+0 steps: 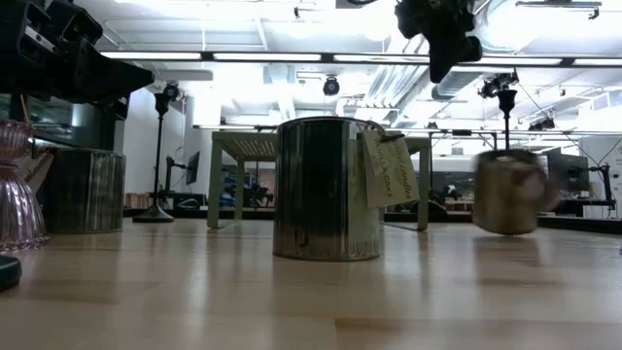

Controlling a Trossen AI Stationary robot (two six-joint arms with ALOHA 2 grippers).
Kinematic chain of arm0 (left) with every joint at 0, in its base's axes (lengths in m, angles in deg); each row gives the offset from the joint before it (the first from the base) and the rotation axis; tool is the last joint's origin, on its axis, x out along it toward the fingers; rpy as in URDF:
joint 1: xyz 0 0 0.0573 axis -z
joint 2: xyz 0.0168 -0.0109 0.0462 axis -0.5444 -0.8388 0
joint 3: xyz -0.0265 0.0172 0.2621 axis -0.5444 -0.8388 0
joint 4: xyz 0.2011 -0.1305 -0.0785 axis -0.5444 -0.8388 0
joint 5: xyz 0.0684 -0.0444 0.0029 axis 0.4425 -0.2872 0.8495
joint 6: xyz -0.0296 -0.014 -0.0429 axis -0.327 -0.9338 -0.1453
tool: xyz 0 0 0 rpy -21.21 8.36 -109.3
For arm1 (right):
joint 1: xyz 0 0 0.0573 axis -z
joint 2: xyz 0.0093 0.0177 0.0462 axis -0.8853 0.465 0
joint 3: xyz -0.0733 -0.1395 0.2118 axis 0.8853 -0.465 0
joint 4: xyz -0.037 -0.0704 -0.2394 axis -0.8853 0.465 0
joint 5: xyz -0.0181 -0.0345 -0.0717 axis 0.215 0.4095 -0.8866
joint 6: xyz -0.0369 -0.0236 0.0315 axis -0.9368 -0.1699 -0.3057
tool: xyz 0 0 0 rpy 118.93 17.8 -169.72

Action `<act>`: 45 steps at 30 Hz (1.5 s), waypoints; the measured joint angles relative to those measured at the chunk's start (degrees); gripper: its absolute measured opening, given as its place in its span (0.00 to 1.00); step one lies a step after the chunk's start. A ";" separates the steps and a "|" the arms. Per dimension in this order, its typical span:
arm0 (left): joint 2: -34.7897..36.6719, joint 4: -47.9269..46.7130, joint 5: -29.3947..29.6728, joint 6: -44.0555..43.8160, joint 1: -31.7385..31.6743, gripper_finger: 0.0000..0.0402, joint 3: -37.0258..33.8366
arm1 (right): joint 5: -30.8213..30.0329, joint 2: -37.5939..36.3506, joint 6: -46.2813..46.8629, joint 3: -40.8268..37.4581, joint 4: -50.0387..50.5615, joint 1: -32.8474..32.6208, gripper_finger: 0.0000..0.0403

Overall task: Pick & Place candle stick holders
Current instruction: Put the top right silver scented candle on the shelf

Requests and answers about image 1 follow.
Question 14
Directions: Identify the black computer monitor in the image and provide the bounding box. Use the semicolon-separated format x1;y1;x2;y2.
553;152;591;193
186;150;202;187

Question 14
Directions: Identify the silver candle tin with tag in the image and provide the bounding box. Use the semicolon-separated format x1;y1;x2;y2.
272;116;421;263
472;148;562;237
18;147;127;235

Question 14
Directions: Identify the black aluminium table frame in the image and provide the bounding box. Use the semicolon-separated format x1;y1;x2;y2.
121;206;622;236

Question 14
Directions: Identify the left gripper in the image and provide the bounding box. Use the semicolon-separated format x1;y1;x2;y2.
0;0;156;121

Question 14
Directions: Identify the long ceiling light bar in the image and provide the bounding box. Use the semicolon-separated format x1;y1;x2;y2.
99;50;622;69

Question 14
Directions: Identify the black ceiling camera rig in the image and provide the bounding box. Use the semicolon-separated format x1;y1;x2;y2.
477;70;521;100

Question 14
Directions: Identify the pink ribbed glass candle holder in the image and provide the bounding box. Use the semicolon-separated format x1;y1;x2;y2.
0;119;51;253

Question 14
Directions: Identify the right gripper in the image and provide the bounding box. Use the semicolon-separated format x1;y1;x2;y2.
394;0;484;85

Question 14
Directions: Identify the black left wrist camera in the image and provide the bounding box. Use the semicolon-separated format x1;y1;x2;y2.
47;0;105;48

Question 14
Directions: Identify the pale green metal shelf riser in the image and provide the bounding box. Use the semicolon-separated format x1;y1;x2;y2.
206;129;432;232

